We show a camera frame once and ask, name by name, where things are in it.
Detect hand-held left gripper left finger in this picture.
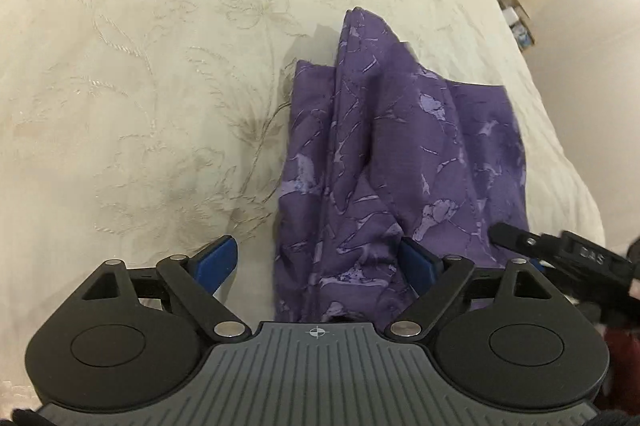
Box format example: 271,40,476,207
80,234,251,340

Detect person's right hand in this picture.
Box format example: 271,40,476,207
599,323,640,413

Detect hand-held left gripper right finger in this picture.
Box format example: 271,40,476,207
384,237,543,339

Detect blue photo frame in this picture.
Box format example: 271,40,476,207
502,3,537,52

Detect purple patterned hooded jacket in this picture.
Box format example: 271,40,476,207
272,6,531,324

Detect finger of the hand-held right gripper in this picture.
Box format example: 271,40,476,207
487,222,564,266

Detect cream white bed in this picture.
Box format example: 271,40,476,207
0,0,608,409

